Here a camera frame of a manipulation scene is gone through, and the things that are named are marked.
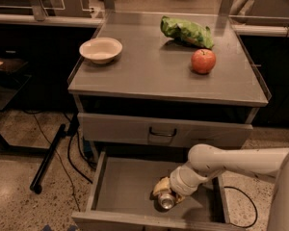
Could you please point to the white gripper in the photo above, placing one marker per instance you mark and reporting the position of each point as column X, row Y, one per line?
column 179, row 184

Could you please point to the grey drawer cabinet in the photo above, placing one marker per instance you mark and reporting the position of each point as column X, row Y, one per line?
column 153, row 77

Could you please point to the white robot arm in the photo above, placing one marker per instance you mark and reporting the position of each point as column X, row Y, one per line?
column 206, row 162

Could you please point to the black metal stand leg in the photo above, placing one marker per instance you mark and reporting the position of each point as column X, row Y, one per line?
column 35, row 186

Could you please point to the red apple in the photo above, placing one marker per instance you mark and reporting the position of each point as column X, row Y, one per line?
column 203, row 61

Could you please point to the green chip bag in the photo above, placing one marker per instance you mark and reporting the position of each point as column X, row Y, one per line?
column 187, row 31

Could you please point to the top drawer with black handle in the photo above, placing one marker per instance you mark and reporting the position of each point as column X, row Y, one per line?
column 162, row 131

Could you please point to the white bowl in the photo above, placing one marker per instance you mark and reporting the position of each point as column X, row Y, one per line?
column 100, row 50

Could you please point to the dark side table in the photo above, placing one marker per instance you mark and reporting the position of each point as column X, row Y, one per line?
column 12, row 78

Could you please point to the open middle drawer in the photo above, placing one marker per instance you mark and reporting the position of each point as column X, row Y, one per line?
column 120, row 198

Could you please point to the red coke can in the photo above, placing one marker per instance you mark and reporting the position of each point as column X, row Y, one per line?
column 166, row 200

